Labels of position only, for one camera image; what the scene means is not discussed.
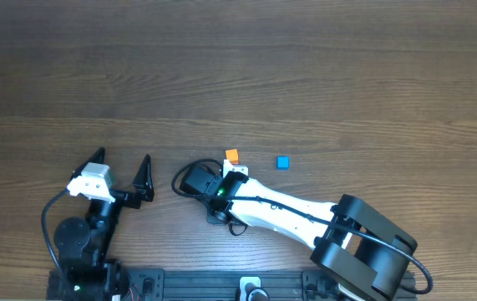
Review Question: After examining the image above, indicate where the mounting rail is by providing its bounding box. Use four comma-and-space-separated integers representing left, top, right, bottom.
48, 267, 418, 301

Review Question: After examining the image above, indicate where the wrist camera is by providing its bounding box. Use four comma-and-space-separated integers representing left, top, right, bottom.
222, 158, 250, 177
66, 162, 114, 203

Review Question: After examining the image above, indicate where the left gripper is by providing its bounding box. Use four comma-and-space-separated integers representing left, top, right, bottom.
72, 146, 155, 210

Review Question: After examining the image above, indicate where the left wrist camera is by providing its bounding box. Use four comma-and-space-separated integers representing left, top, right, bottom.
66, 162, 114, 203

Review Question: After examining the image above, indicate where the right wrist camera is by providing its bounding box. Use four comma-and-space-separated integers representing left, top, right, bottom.
222, 158, 250, 177

